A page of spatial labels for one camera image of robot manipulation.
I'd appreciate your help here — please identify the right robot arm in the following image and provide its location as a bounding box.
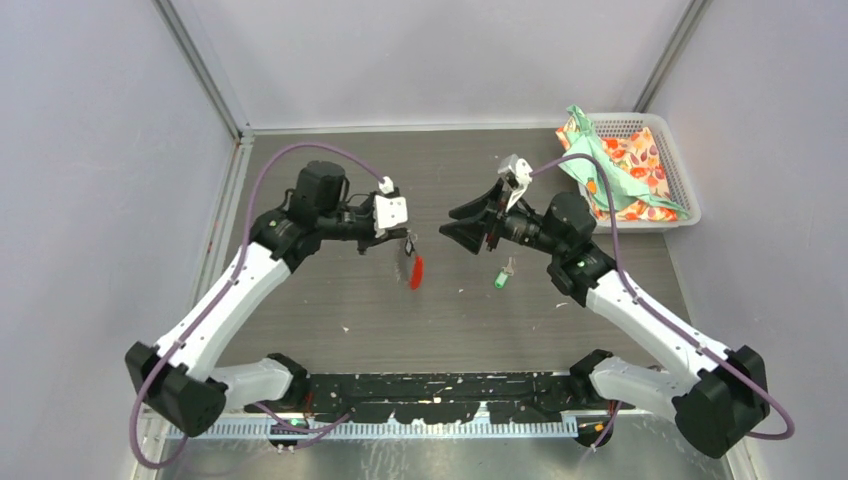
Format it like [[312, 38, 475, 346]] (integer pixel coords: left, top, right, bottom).
[[439, 180, 770, 459]]

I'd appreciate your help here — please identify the orange patterned cloth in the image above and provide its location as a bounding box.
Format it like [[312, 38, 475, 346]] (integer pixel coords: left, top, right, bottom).
[[555, 115, 678, 223]]

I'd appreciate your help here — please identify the white slotted cable duct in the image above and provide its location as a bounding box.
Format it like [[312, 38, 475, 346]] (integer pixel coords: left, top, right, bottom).
[[197, 415, 578, 441]]

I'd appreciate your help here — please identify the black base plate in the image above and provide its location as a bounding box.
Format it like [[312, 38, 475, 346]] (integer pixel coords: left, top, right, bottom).
[[262, 372, 615, 425]]

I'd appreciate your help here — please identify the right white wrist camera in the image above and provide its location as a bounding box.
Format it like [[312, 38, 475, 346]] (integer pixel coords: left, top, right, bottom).
[[497, 154, 533, 211]]

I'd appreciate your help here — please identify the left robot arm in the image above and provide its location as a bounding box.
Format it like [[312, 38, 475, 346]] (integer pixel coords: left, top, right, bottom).
[[125, 161, 408, 437]]

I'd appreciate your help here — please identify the green cloth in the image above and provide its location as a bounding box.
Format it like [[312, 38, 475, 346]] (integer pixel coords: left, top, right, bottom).
[[557, 104, 689, 217]]

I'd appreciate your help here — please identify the white plastic basket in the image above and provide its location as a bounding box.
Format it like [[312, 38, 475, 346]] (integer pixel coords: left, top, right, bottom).
[[556, 105, 701, 234]]

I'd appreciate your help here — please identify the aluminium rail frame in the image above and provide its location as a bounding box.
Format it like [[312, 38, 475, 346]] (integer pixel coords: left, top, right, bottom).
[[141, 374, 742, 420]]

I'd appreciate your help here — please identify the red handled metal keyring holder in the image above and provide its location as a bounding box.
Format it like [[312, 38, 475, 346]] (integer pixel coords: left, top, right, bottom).
[[396, 240, 424, 290]]

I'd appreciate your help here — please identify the key with green tag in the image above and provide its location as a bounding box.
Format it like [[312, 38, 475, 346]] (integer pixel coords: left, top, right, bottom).
[[493, 256, 516, 289]]

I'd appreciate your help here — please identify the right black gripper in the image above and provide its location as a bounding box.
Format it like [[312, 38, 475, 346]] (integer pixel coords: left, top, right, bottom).
[[441, 178, 566, 258]]

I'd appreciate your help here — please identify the key with black tag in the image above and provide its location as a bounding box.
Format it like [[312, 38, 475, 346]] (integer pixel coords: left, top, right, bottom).
[[402, 233, 418, 259]]

